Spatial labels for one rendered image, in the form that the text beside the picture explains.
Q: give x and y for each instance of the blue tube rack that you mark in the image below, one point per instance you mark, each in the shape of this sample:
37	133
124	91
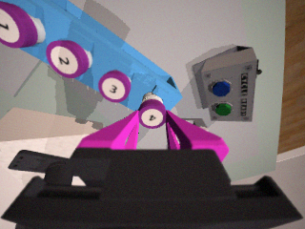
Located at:
64	21

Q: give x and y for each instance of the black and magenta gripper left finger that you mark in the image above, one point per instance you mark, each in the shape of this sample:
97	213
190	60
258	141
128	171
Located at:
115	135

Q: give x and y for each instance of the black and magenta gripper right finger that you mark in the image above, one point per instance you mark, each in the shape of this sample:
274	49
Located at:
192	137

